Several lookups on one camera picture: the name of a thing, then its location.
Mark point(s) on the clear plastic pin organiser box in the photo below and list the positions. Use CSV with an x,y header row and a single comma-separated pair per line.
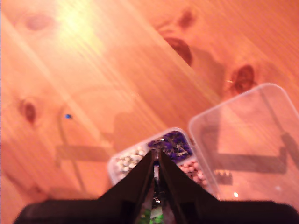
x,y
233,140

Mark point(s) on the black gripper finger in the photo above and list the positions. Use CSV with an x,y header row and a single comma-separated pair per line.
x,y
130,189
182,189

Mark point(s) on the dark blue-headed push pin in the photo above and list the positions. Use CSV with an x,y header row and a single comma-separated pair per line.
x,y
155,164

